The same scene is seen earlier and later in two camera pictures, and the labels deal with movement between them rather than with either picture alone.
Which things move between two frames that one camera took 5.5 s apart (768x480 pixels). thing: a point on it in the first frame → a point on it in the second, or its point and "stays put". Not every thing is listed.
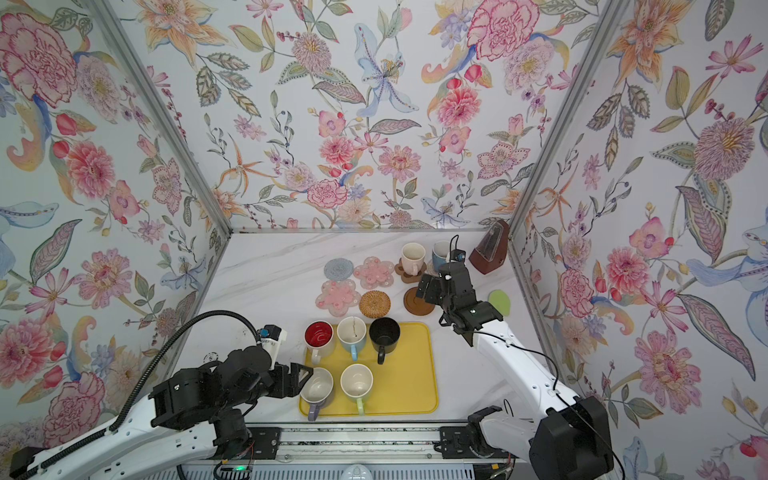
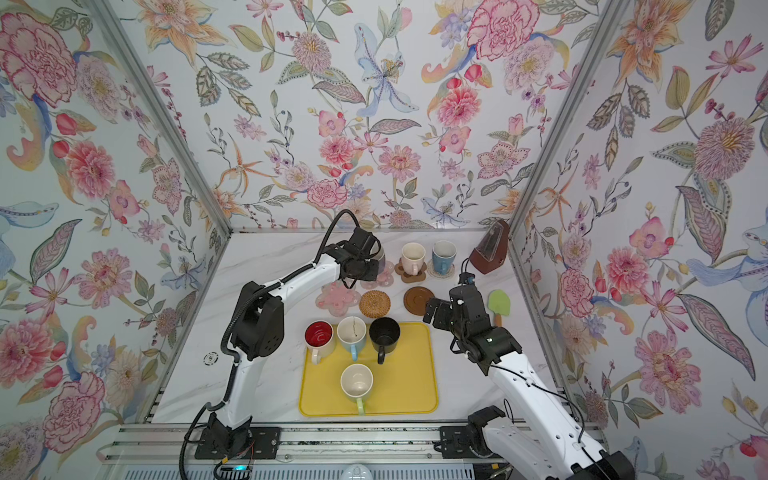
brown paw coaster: [406, 278] stays put
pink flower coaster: [374, 273] stays put
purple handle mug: [316, 387] → [380, 257]
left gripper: [285, 377] → [372, 271]
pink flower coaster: [338, 297] stays put
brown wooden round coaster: [416, 305] stays put
